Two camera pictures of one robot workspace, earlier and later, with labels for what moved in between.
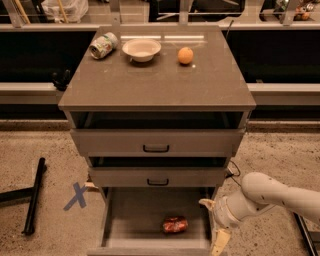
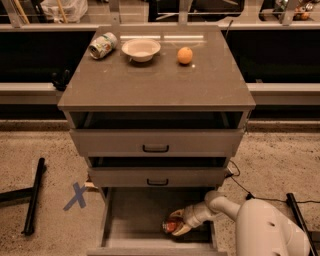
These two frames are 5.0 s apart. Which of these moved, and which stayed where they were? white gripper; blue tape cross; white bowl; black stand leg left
Moved: white gripper
Stayed: white bowl; black stand leg left; blue tape cross
